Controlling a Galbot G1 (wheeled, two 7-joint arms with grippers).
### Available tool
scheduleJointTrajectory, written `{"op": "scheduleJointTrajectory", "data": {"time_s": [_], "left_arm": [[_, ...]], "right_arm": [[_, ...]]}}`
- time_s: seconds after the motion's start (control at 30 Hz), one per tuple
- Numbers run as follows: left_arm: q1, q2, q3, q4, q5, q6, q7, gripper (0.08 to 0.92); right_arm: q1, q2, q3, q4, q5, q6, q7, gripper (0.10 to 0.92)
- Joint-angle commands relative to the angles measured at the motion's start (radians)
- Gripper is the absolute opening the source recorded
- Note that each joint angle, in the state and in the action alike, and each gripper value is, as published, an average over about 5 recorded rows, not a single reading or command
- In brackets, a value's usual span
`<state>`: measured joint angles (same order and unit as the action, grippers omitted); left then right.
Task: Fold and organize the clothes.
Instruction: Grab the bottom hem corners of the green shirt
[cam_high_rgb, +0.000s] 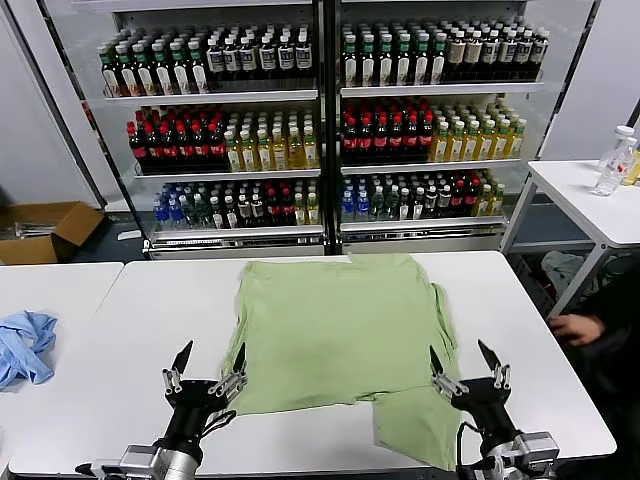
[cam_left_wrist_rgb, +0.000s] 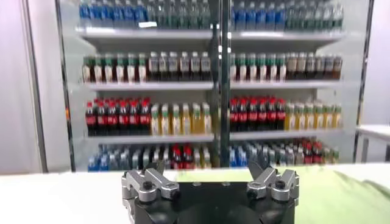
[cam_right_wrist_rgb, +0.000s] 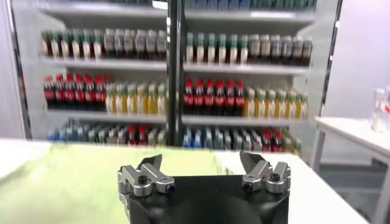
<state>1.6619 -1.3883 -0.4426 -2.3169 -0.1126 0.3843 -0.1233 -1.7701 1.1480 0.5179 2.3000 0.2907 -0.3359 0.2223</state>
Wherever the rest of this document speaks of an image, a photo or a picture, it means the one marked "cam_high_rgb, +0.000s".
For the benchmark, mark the small clear green bottle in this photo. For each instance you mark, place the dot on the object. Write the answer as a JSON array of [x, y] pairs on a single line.
[[203, 215], [391, 206], [378, 206], [189, 214]]

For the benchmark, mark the left beverage display cabinet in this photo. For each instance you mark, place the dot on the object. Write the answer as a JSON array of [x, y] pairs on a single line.
[[235, 245]]

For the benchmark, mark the light green t-shirt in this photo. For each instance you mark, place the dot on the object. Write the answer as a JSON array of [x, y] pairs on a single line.
[[340, 325]]

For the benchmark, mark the small white cap dark bottle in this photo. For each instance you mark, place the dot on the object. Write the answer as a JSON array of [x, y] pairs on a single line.
[[444, 203], [258, 213], [418, 205], [431, 204], [244, 214], [230, 215], [405, 205], [217, 216]]

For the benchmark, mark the small red cap cola bottle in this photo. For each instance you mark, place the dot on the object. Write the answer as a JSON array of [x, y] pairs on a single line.
[[273, 211], [458, 201], [287, 210], [471, 200]]

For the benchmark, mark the clear plastic water bottle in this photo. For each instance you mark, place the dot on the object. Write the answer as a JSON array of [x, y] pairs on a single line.
[[607, 180]]

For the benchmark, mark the black laundry crate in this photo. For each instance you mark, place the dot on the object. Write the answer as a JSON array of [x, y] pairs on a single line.
[[535, 285]]

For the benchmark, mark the green cap dark tea bottle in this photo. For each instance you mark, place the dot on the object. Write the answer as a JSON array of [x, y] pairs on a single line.
[[368, 65], [350, 65], [404, 64], [438, 62], [144, 74], [386, 64], [421, 63], [180, 72], [111, 75], [127, 74], [198, 71], [162, 73]]

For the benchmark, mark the right beverage display cabinet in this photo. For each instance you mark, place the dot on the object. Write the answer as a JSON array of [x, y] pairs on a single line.
[[425, 239]]

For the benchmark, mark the open cardboard box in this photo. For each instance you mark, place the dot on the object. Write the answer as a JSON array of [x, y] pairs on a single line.
[[75, 220]]

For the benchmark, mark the white cap yellow tea bottle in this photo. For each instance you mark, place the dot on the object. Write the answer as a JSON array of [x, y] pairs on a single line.
[[234, 155], [296, 152], [311, 151], [265, 153], [249, 154], [280, 152]]

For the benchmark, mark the white side table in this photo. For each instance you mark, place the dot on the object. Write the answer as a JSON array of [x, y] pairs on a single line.
[[570, 200]]

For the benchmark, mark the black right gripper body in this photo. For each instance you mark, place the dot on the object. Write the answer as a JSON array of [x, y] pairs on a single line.
[[482, 405]]

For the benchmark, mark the small blue water bottle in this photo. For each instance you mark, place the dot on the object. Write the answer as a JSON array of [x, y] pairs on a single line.
[[349, 207], [363, 207], [160, 212], [175, 212]]

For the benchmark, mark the clear bottle red label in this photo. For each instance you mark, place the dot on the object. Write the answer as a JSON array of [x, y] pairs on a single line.
[[625, 132]]

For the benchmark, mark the white cabinet shelf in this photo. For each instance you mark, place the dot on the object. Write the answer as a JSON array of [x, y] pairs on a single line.
[[425, 225], [430, 167], [210, 96], [440, 90], [235, 231], [225, 175]]

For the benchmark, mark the bare person hand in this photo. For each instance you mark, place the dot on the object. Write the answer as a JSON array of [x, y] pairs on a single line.
[[580, 330]]

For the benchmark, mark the beige label dark drink bottle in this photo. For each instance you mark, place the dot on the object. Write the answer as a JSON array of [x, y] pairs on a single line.
[[473, 54], [456, 55]]

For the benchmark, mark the yellow drink bottle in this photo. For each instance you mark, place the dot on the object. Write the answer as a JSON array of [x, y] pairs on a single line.
[[634, 172]]

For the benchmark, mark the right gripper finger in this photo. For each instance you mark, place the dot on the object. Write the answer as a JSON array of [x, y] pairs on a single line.
[[490, 356], [435, 362]]

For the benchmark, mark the bundle of metal rods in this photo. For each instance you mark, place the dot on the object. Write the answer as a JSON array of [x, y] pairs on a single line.
[[30, 229]]

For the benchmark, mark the green cap yellow tea bottle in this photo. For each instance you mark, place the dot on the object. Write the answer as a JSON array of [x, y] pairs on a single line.
[[441, 146], [471, 145], [486, 144], [501, 143], [456, 145], [516, 142]]

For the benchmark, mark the small yellow tea bottle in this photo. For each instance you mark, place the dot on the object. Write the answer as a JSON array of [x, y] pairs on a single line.
[[484, 202], [498, 201], [313, 210], [300, 211]]

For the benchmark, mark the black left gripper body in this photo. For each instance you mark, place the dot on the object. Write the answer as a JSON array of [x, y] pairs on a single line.
[[192, 405]]

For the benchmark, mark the person dark sleeve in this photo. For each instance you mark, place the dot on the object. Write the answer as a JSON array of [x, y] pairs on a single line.
[[620, 350]]

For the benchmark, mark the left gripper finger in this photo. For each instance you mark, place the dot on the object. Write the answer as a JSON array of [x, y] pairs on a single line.
[[240, 362], [185, 356]]

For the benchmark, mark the crumpled pale grey cloth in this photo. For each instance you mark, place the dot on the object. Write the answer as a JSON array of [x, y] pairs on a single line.
[[565, 270]]

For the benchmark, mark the blue label dark drink bottle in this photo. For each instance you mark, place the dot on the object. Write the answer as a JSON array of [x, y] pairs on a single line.
[[303, 56], [524, 53], [267, 58], [232, 60], [490, 54], [540, 52], [286, 57], [507, 53], [215, 61], [249, 59]]

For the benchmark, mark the beverage display cabinet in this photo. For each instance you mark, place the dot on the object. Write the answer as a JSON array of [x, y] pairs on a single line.
[[235, 245], [425, 239]]

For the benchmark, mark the crumpled light blue cloth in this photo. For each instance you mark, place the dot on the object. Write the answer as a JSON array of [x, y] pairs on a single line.
[[30, 340]]

